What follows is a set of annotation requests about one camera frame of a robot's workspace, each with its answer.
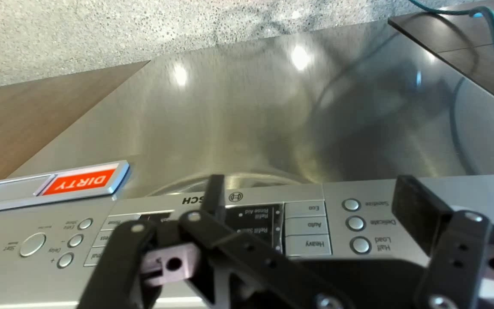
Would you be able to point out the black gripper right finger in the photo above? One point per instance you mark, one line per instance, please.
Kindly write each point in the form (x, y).
(459, 251)

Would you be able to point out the stainless steel Bosch dishwasher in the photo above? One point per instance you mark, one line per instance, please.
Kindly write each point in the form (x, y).
(258, 114)

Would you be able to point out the brown wood cabinet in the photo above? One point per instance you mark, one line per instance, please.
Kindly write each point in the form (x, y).
(42, 121)

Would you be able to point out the red dirty magnet sign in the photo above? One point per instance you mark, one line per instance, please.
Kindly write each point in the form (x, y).
(78, 183)

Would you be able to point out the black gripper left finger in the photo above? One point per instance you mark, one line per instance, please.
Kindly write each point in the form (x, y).
(241, 251)

